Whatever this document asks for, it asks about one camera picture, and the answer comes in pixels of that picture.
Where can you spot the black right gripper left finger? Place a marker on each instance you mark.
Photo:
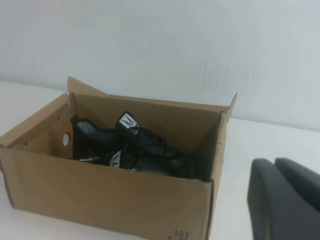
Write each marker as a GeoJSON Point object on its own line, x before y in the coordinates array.
{"type": "Point", "coordinates": [280, 205]}

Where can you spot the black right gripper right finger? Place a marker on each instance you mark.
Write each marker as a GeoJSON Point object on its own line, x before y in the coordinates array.
{"type": "Point", "coordinates": [302, 167]}

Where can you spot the black mesh sneaker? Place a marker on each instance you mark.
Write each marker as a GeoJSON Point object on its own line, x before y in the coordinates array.
{"type": "Point", "coordinates": [160, 165]}
{"type": "Point", "coordinates": [145, 137]}

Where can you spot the brown cardboard shoe box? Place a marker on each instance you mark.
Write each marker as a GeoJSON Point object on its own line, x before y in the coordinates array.
{"type": "Point", "coordinates": [100, 200]}

